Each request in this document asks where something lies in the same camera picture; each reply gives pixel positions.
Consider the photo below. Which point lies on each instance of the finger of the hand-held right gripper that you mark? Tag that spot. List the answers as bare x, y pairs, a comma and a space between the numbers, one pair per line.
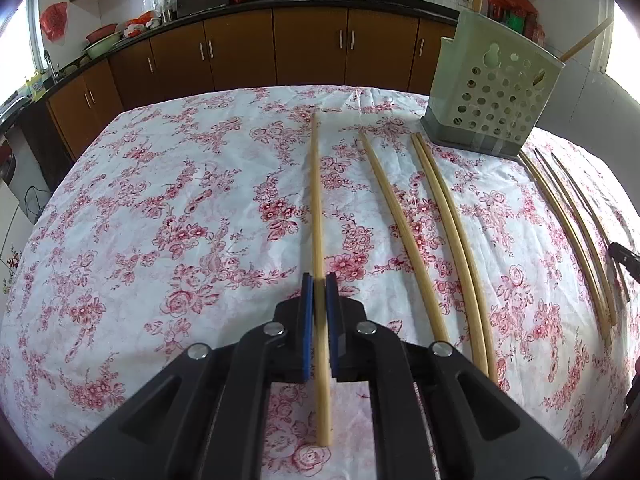
627, 260

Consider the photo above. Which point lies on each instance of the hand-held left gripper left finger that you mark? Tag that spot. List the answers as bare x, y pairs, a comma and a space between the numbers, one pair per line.
307, 320

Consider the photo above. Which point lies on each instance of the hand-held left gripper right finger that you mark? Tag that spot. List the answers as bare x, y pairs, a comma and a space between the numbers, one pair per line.
332, 320

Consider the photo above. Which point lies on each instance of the green perforated chopstick holder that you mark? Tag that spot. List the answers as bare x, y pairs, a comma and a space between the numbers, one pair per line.
460, 60

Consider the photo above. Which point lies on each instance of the red floral tablecloth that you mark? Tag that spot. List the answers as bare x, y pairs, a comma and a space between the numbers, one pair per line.
175, 210

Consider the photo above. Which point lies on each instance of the window beside red bag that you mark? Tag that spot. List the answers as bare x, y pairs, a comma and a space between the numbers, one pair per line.
625, 35

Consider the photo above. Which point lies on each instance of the red box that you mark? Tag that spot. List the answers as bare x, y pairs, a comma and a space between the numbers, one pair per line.
534, 27

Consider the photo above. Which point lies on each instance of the green box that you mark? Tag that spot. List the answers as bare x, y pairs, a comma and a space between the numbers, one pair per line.
515, 21

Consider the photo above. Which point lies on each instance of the lower wooden kitchen cabinets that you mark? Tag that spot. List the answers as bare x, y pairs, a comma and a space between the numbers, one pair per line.
240, 45

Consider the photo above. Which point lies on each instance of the large red plastic bag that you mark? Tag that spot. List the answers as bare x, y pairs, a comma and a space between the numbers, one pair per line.
510, 0

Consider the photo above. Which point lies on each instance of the red white plastic bag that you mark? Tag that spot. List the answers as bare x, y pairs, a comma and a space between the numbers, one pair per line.
140, 24

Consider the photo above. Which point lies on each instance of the clear glassware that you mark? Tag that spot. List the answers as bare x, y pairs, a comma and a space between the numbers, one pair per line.
166, 5

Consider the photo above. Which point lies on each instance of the red basin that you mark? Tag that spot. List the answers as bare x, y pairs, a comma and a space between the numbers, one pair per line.
102, 32

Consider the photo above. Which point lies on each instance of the yellow detergent bottle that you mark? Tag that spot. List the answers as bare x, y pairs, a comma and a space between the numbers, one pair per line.
36, 85

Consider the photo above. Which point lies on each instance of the metal faucet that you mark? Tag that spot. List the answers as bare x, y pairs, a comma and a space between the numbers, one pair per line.
51, 65

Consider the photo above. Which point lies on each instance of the window beside sink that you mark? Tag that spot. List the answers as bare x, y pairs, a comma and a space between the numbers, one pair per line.
20, 45

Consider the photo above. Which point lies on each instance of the red plastic bag on wall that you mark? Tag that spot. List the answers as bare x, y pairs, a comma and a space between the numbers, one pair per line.
54, 22

